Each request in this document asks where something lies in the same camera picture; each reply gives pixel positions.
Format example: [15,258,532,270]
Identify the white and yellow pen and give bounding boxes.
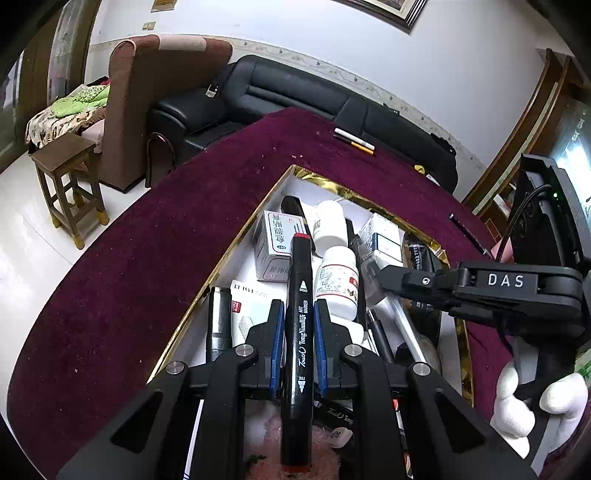
[333,128,376,155]

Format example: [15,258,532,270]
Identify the brown armchair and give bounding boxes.
[95,36,234,192]

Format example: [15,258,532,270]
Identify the white and red box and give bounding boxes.
[229,279,273,352]

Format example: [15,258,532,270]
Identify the plain white pill bottle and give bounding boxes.
[313,200,348,252]

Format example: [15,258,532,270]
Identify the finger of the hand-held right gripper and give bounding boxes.
[376,264,462,315]

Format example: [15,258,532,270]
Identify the wooden glass-paned doors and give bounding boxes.
[0,0,100,153]

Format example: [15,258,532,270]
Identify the silver pen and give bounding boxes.
[365,258,428,365]

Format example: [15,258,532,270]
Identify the floral printed blanket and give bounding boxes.
[25,104,109,151]

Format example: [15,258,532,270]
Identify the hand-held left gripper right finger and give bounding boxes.
[313,299,539,480]

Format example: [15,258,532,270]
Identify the glass screen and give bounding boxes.
[549,106,591,199]

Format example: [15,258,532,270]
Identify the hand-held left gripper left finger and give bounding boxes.
[55,299,287,480]

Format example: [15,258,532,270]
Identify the green blanket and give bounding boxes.
[50,83,112,118]

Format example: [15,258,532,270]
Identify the gold-rimmed white tray box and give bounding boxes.
[147,164,476,480]

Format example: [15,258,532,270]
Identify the white red-label pill bottle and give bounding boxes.
[314,246,360,321]

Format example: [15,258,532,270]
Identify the black bag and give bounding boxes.
[427,131,459,195]

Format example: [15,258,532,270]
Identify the brown wooden stool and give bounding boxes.
[31,134,109,250]

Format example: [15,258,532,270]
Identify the long black stick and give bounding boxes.
[344,219,397,365]

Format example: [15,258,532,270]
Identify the black leather sofa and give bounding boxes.
[148,54,458,195]

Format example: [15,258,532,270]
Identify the white green-striped medicine box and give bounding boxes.
[358,212,407,268]

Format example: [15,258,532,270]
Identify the teal-tipped black marker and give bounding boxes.
[450,213,488,256]

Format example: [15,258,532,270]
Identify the silver grey tube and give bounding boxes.
[206,286,233,363]

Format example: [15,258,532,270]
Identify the flat white medicine box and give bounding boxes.
[253,210,308,282]

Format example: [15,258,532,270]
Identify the person's right hand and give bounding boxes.
[489,360,589,460]

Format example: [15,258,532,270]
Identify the black cable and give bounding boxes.
[501,185,555,259]

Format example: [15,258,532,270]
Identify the pink fuzzy ball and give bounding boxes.
[249,413,356,480]

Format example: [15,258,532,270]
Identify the framed wall picture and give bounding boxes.
[337,0,430,34]

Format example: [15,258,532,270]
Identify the small white bottle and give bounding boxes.
[332,318,370,347]

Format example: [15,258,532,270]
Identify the black printed pouch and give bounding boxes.
[402,233,451,361]

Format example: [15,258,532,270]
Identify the curved metal chair frame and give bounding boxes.
[145,131,178,188]

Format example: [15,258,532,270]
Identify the red-capped black marker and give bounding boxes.
[279,233,319,472]

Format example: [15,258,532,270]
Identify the black gold-banded lipstick tube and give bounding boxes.
[280,195,309,232]

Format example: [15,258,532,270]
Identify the brown wooden cabinet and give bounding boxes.
[462,48,591,241]

